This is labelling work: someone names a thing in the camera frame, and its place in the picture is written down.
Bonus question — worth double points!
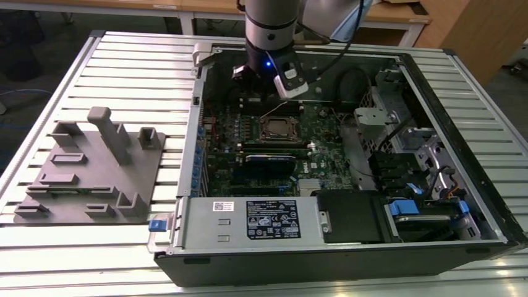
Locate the black plastic shroud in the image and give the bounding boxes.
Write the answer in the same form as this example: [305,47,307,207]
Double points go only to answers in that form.
[315,189,404,244]

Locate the silver chipset heatsink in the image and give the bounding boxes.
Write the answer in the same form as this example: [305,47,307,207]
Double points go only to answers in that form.
[297,178,324,196]

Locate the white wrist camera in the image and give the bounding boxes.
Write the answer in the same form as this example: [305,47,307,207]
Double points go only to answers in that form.
[273,61,309,100]

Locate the hard disk blue carrier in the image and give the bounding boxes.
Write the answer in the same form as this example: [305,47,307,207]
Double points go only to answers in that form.
[385,199,455,243]

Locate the green motherboard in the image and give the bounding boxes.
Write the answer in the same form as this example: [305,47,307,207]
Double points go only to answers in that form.
[200,101,360,197]

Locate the black graphics card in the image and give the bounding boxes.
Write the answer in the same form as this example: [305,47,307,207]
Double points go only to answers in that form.
[244,153,299,187]

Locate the blue power supply latch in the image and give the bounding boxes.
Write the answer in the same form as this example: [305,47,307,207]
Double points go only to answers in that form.
[147,218,169,233]

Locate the orange yellow wires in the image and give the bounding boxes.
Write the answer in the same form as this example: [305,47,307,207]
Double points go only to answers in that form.
[441,184,467,201]

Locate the grey plastic parts rack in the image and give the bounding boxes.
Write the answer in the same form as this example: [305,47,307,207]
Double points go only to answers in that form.
[12,106,168,224]

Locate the grey power supply unit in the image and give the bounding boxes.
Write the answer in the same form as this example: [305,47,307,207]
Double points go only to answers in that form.
[180,197,321,250]

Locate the silver CPU chip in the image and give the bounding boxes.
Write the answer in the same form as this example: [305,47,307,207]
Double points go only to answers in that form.
[267,121,295,136]

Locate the brown wooden cabinet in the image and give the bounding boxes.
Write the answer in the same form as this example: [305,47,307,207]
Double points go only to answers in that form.
[412,0,528,91]

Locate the thin metal locking lever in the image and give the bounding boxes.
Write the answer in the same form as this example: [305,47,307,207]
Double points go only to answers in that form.
[259,102,289,119]

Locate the black open PC case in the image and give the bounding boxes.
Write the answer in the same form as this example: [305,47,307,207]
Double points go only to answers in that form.
[147,42,528,288]

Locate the metal CPU socket cover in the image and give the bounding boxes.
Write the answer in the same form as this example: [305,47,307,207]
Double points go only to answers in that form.
[260,116,301,142]

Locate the black camera cable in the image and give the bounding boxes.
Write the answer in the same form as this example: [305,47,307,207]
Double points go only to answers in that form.
[304,0,368,85]

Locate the silver metal drive cage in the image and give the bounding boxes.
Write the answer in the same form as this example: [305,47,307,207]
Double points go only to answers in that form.
[340,68,419,191]

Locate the wooden desk white frame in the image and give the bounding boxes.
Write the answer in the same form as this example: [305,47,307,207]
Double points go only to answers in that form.
[181,0,432,48]
[0,0,195,35]

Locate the metal CPU socket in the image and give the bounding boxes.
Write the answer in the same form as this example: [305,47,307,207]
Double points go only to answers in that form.
[256,114,305,145]

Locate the grey plastic case latch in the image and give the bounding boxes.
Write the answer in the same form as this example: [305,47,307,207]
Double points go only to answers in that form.
[192,42,215,67]

